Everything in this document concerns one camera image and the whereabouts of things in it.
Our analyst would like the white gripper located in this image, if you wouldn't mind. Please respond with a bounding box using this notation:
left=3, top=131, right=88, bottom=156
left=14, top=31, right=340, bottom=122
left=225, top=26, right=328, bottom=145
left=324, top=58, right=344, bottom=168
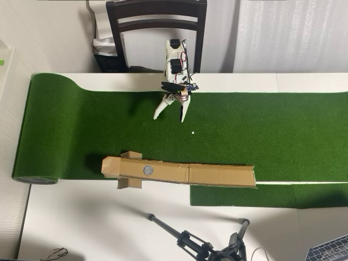
left=153, top=79, right=192, bottom=123

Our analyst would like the black plastic clamp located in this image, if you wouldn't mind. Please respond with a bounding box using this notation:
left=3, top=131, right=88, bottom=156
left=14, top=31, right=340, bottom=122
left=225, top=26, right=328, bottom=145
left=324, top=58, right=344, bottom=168
left=160, top=80, right=182, bottom=94

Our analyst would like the long green putting mat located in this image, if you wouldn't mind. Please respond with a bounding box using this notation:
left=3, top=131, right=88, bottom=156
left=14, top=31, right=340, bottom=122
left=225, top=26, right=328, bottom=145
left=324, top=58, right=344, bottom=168
left=12, top=72, right=348, bottom=186

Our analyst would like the long cardboard ramp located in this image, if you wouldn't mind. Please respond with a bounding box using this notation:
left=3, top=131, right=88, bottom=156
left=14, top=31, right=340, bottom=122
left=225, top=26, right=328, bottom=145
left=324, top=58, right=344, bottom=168
left=101, top=156, right=258, bottom=190

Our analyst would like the dark blue printed box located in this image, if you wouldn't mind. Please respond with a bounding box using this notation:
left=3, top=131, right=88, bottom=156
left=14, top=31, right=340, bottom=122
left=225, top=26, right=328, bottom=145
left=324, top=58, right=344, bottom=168
left=94, top=53, right=128, bottom=73

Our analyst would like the cardboard cross support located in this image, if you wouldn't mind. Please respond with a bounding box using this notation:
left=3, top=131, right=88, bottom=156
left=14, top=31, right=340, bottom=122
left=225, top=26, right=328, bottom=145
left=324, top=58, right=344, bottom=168
left=116, top=151, right=144, bottom=190

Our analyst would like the dark wooden chair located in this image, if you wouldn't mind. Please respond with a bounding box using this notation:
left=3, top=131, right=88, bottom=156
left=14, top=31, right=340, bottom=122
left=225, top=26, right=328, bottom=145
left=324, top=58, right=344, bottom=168
left=105, top=0, right=208, bottom=74

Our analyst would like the white plastic appliance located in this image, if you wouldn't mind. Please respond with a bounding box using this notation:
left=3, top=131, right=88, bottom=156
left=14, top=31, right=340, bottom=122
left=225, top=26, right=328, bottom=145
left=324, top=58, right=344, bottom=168
left=86, top=0, right=118, bottom=57

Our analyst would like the small green turf piece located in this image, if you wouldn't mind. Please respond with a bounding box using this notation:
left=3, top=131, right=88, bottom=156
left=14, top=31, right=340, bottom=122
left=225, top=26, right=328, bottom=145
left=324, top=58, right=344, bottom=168
left=189, top=182, right=348, bottom=209

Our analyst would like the black tripod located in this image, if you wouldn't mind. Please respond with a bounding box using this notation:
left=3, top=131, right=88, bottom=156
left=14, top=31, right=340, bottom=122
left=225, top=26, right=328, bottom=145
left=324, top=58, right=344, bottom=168
left=146, top=213, right=251, bottom=261

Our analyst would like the white curtain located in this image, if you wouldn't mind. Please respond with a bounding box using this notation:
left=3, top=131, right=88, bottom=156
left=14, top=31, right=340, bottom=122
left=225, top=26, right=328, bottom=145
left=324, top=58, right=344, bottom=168
left=233, top=0, right=348, bottom=73

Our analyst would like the laptop keyboard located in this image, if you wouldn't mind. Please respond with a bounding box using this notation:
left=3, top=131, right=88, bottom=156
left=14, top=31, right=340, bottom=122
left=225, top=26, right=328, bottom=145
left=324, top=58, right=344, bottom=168
left=304, top=235, right=348, bottom=261

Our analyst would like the tan round camera mount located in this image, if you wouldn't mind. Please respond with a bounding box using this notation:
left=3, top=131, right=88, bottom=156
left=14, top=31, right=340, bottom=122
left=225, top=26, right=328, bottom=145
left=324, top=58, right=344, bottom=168
left=176, top=90, right=190, bottom=104

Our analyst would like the thin white cable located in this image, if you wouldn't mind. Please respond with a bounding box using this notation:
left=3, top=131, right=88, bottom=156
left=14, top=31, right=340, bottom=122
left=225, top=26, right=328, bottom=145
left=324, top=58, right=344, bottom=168
left=250, top=246, right=269, bottom=261

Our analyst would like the thin black wire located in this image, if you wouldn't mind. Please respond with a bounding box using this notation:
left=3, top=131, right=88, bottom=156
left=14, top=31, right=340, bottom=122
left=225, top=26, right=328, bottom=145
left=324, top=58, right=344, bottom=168
left=46, top=247, right=69, bottom=259

